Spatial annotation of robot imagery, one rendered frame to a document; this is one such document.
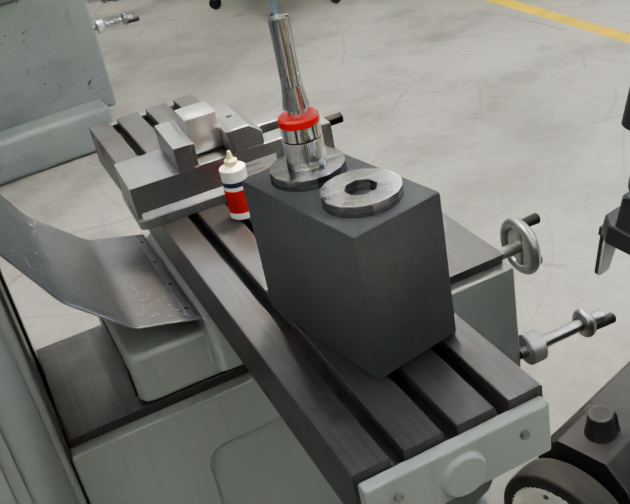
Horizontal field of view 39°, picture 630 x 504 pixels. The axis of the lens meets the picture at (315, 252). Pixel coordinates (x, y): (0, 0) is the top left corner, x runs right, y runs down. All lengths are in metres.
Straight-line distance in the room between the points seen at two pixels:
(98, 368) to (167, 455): 0.19
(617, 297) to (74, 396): 1.71
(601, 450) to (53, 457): 0.78
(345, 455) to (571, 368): 1.59
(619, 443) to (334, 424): 0.54
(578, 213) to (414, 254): 2.20
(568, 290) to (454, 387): 1.79
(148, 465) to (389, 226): 0.67
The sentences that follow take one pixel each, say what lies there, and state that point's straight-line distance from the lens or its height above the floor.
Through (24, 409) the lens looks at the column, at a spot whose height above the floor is 0.84.
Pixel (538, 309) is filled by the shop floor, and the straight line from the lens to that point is 2.69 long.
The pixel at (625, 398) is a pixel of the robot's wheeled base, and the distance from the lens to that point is 1.49.
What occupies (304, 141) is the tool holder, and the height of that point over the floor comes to 1.16.
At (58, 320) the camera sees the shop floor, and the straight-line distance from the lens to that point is 3.14.
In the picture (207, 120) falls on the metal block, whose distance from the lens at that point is 1.45.
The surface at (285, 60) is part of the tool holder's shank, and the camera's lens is 0.99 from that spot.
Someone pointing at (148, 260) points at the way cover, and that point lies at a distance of 1.50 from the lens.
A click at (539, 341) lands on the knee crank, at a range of 1.70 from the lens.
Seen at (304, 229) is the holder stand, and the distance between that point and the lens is 0.99.
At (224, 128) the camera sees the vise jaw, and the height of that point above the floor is 1.04.
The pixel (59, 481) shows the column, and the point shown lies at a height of 0.70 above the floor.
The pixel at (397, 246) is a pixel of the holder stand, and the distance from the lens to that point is 0.95.
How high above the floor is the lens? 1.56
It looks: 30 degrees down
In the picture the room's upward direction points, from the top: 12 degrees counter-clockwise
